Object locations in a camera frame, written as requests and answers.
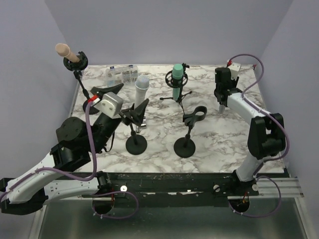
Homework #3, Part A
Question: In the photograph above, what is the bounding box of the grey metal microphone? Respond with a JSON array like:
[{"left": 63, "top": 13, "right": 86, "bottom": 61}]
[{"left": 218, "top": 105, "right": 226, "bottom": 114}]

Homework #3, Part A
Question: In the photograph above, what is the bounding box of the black white-mic stand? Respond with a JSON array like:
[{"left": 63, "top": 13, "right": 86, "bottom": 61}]
[{"left": 120, "top": 107, "right": 148, "bottom": 155}]

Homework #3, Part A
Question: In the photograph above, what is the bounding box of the white microphone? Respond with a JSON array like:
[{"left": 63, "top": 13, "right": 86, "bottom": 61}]
[{"left": 134, "top": 75, "right": 150, "bottom": 109}]

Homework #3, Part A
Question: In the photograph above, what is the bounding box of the black mic stand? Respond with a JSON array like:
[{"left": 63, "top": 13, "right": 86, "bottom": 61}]
[{"left": 173, "top": 106, "right": 207, "bottom": 158}]

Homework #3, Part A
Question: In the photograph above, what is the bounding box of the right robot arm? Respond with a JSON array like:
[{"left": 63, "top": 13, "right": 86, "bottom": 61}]
[{"left": 214, "top": 67, "right": 286, "bottom": 195}]

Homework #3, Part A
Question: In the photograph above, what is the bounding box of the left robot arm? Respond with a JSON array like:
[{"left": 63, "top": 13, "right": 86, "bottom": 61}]
[{"left": 0, "top": 84, "right": 149, "bottom": 216}]

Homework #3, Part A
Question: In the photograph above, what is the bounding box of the teal microphone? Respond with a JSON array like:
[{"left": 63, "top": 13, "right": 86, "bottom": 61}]
[{"left": 171, "top": 64, "right": 183, "bottom": 101}]

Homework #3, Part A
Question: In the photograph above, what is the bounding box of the beige microphone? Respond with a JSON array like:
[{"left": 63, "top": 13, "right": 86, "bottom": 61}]
[{"left": 55, "top": 43, "right": 80, "bottom": 63}]

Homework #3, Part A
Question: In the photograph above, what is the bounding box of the small chrome metal block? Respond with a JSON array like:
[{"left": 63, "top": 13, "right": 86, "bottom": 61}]
[{"left": 136, "top": 116, "right": 147, "bottom": 130}]

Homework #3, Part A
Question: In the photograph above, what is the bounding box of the clear plastic screw box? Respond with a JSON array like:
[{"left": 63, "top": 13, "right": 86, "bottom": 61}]
[{"left": 106, "top": 65, "right": 139, "bottom": 87}]

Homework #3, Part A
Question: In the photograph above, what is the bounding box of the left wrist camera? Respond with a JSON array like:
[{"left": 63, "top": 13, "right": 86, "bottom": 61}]
[{"left": 93, "top": 92, "right": 124, "bottom": 119}]

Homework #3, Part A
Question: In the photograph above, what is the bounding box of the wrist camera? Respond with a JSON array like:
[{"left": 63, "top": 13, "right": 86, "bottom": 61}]
[
  {"left": 93, "top": 92, "right": 124, "bottom": 119},
  {"left": 227, "top": 60, "right": 241, "bottom": 80}
]

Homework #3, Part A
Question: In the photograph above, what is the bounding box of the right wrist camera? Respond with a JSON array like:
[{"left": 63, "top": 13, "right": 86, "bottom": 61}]
[{"left": 227, "top": 60, "right": 241, "bottom": 80}]

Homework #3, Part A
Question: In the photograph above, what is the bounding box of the black tall shock mount stand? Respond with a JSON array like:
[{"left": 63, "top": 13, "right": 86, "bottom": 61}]
[{"left": 63, "top": 51, "right": 90, "bottom": 111}]

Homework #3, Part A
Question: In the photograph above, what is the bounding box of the black tripod shock mount stand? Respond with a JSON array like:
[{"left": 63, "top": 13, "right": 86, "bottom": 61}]
[{"left": 160, "top": 63, "right": 192, "bottom": 113}]

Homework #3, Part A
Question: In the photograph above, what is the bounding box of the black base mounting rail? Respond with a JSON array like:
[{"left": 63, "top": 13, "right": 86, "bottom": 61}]
[{"left": 82, "top": 171, "right": 260, "bottom": 209}]

